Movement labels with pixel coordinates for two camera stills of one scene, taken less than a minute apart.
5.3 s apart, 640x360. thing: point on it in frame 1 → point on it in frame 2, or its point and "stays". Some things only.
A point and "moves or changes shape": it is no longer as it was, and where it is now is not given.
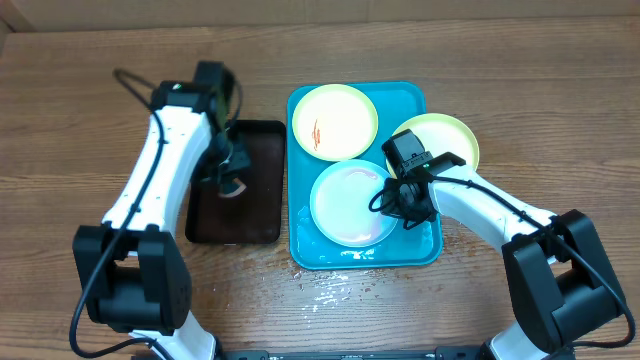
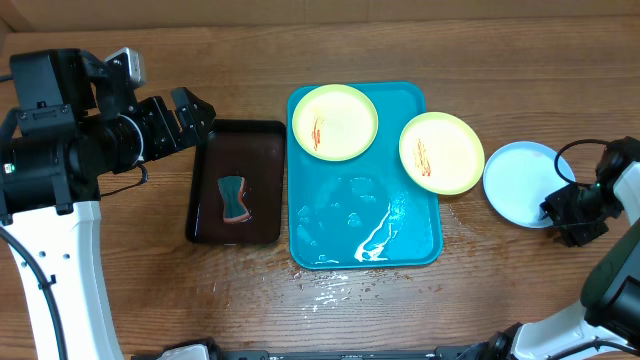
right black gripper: (394, 208) → (557, 211)
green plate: (443, 133) stays
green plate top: (334, 122) stays
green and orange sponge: (231, 190) moves or changes shape
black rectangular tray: (256, 215) stays
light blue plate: (339, 205) → (519, 177)
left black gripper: (240, 161) → (155, 114)
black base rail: (441, 353) stays
